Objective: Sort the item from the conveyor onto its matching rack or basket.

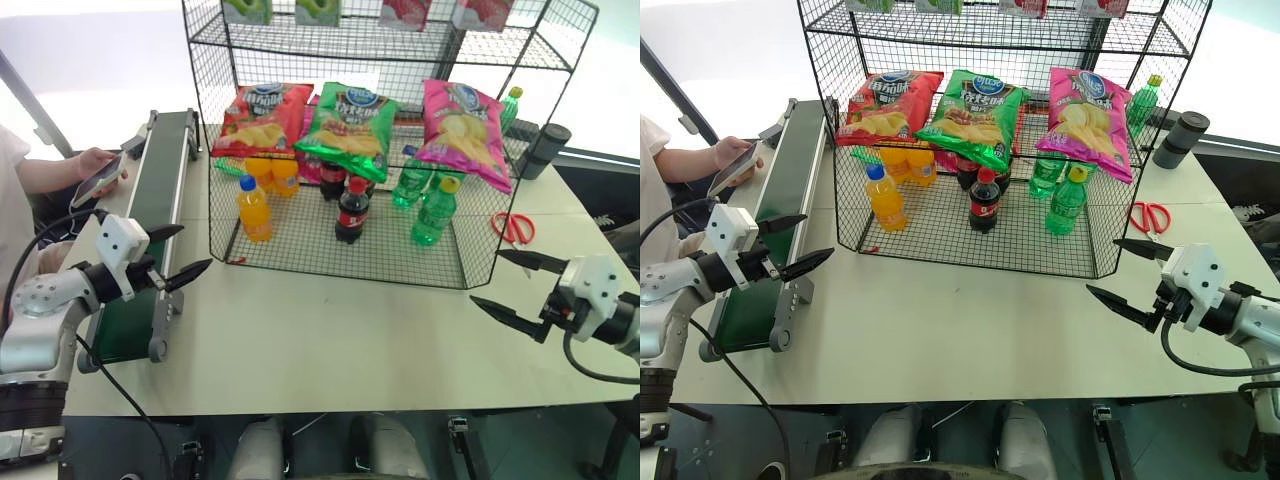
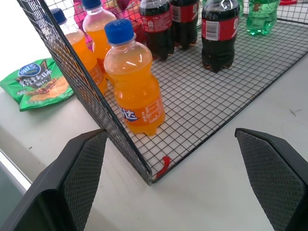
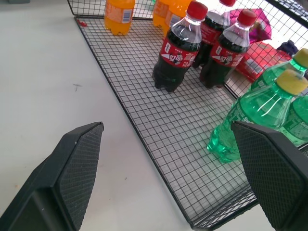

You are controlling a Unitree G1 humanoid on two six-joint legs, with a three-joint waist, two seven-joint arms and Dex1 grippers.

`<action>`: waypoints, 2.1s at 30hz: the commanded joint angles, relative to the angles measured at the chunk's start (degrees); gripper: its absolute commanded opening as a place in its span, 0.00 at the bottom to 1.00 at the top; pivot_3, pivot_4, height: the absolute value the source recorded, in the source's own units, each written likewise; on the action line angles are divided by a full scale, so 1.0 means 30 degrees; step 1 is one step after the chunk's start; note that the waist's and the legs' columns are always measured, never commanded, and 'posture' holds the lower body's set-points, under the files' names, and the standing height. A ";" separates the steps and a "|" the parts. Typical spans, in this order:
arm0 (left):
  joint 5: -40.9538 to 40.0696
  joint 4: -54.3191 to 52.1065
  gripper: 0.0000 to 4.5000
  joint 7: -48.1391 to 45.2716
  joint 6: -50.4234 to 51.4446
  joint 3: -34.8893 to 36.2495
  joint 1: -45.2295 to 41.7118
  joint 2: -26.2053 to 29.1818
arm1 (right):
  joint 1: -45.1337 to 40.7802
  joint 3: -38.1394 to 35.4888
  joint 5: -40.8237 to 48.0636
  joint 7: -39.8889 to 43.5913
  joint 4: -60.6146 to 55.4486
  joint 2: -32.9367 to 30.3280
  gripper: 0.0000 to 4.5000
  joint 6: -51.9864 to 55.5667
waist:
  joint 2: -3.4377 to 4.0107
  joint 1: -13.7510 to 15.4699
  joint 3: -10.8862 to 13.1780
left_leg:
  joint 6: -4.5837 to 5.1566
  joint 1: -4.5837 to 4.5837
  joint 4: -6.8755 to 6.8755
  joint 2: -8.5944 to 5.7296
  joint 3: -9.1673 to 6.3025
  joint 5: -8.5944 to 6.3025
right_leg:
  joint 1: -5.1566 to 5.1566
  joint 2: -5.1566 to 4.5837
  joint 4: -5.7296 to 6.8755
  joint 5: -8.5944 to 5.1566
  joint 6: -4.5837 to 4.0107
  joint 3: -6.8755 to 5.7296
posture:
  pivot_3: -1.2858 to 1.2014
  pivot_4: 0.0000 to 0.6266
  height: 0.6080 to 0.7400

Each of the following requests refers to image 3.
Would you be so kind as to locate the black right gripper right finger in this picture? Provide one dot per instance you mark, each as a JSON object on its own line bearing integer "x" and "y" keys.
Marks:
{"x": 272, "y": 168}

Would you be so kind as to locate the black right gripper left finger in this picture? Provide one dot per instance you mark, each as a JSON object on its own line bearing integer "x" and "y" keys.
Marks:
{"x": 69, "y": 178}

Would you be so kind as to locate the green soda bottle yellow cap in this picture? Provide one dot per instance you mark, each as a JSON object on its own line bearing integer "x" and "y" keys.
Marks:
{"x": 299, "y": 120}
{"x": 280, "y": 68}
{"x": 250, "y": 113}

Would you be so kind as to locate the red snack box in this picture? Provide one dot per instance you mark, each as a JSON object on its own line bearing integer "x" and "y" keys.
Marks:
{"x": 261, "y": 60}

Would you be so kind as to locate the cola bottle red cap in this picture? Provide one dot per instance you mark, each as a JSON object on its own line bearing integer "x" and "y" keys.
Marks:
{"x": 214, "y": 31}
{"x": 176, "y": 50}
{"x": 225, "y": 55}

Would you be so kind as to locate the magenta snack bag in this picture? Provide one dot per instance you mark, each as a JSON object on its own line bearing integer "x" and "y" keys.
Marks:
{"x": 258, "y": 26}

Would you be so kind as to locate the orange soda bottle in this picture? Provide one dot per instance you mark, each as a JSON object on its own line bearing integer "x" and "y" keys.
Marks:
{"x": 119, "y": 15}
{"x": 168, "y": 13}

